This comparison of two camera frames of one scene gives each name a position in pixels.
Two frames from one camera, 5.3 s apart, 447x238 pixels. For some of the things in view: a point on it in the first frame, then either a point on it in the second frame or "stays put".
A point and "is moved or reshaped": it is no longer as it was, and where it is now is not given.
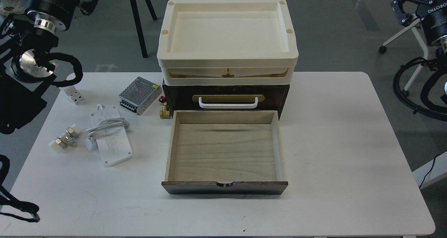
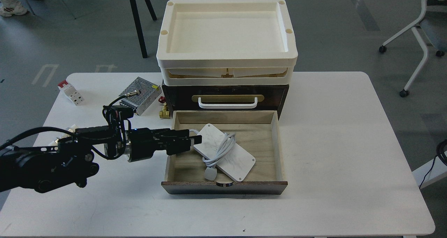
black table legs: x=133 y=5 stays put
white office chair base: x=383 y=48 stays put
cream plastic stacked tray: x=227 y=42 stays put
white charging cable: x=110 y=131 is moved or reshaped
